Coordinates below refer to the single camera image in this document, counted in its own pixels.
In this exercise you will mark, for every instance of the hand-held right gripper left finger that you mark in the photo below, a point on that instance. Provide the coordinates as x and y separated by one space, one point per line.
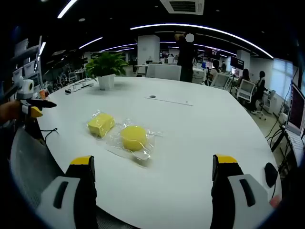
84 190

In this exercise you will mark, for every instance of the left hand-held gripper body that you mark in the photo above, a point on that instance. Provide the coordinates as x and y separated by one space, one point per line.
23 89

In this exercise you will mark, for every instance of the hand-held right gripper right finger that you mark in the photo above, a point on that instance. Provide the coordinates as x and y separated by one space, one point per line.
221 190

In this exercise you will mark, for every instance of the square yellow sponge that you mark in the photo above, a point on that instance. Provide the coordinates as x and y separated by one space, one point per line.
101 124

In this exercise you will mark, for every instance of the round yellow silicone block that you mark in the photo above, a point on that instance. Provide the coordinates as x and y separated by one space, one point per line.
134 138

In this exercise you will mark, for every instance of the person's left hand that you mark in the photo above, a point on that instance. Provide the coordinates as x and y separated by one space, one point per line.
9 112

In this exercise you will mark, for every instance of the person's right hand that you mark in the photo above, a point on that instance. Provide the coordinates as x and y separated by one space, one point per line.
275 201

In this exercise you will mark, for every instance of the shelf with storage boxes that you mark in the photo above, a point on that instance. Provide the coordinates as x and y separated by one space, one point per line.
26 64

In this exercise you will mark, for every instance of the grey mesh chair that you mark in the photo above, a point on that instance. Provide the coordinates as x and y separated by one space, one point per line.
28 162

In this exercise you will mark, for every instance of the black computer mouse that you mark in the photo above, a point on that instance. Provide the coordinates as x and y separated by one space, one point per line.
271 174

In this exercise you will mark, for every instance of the round yellow sponge in wrap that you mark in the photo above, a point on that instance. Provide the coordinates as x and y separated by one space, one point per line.
114 140

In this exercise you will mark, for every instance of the clear plastic wrap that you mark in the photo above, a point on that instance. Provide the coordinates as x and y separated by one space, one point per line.
116 126

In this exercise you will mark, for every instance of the green potted plant white pot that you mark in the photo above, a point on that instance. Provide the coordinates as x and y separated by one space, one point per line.
106 66

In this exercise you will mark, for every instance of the short ceiling light strip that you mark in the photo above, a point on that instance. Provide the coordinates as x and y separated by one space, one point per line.
91 42

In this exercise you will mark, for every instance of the white office chair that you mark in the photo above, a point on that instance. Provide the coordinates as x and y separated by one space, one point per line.
220 81
245 91

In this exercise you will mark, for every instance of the open laptop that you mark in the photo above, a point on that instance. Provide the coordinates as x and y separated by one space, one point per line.
296 112

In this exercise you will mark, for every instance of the white panel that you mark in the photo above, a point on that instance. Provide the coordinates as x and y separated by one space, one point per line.
163 71

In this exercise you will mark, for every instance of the long curved ceiling light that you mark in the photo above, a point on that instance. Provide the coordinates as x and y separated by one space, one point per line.
202 27

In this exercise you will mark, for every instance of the ceiling air conditioner vent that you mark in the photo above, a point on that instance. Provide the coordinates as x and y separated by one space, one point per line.
182 6

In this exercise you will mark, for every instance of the dark wall monitor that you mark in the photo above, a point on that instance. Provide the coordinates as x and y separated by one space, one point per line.
237 62

